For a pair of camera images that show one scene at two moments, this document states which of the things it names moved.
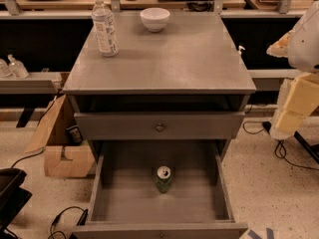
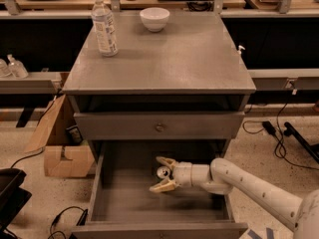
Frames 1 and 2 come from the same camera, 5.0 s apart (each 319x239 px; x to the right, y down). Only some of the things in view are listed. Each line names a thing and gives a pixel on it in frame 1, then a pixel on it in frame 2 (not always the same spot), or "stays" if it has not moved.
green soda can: (163, 178) stays
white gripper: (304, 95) to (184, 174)
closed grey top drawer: (159, 125) stays
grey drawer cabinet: (187, 82) stays
